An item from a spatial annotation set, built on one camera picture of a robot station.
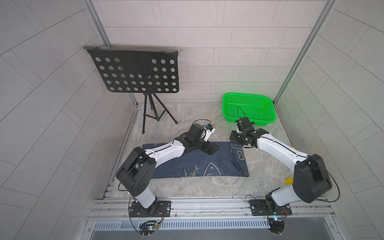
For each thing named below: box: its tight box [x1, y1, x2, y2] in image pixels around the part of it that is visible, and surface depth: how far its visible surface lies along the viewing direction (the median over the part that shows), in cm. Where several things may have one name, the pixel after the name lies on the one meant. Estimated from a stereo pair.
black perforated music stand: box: [84, 46, 182, 134], surface depth 74 cm
